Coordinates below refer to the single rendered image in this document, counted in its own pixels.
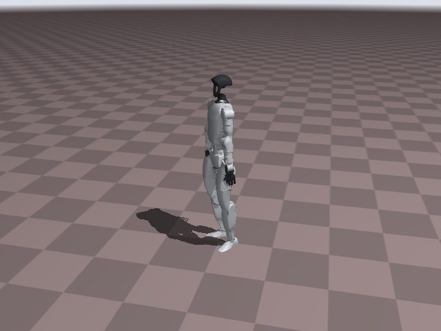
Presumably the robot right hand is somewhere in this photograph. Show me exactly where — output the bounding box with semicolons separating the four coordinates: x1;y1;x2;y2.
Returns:
205;150;218;169

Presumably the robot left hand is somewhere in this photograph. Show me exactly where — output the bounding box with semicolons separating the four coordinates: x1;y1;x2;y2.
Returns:
223;165;236;185

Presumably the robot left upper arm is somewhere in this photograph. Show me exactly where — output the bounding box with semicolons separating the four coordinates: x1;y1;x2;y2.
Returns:
220;107;235;146

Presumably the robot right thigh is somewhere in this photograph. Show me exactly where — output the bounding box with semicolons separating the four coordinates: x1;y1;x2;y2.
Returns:
203;155;220;205

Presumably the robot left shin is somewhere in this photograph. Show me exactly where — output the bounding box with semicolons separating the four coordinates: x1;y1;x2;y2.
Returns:
221;203;236;243

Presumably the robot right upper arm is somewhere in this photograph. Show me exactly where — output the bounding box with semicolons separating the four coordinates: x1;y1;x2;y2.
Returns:
205;100;213;133

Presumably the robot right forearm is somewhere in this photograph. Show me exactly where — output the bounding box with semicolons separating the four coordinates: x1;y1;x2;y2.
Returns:
205;131;213;154

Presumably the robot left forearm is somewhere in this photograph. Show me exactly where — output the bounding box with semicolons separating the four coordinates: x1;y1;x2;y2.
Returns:
223;138;234;172

